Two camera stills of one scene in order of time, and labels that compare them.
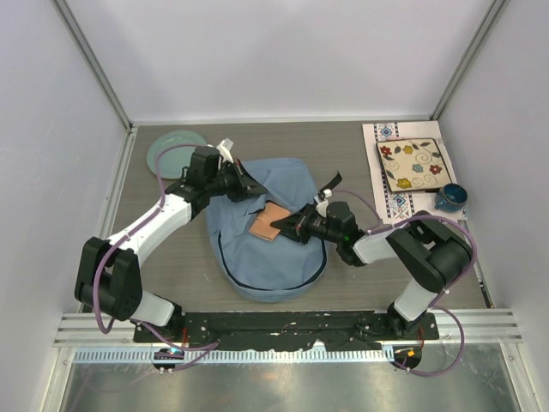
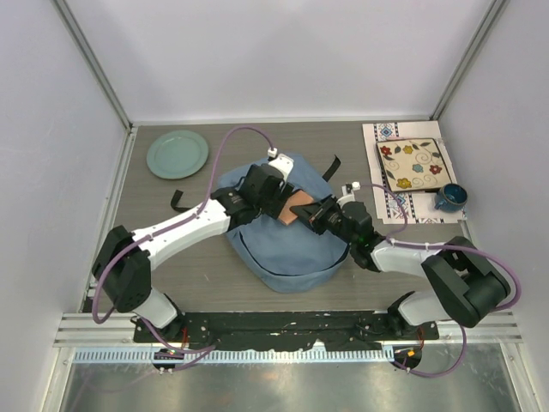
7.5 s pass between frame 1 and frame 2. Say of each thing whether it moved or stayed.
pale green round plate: stayed
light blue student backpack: moved
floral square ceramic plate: stayed
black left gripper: moved
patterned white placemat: stayed
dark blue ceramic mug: stayed
